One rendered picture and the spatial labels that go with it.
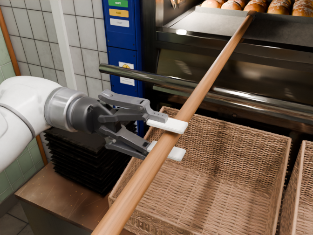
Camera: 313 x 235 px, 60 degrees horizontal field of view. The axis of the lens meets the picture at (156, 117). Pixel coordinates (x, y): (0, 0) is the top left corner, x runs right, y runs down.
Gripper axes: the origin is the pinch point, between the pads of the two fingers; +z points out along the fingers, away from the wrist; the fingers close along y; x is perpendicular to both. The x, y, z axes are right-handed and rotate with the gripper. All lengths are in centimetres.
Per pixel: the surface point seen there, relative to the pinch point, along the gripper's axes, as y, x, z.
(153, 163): -1.4, 8.6, 1.0
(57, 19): 1, -61, -82
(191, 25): 1, -77, -22
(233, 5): -3, -102, -10
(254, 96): 1.6, -26.0, 12.0
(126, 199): -1.5, 16.6, 0.6
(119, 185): 46, -20, -27
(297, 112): 3.0, -25.4, 22.4
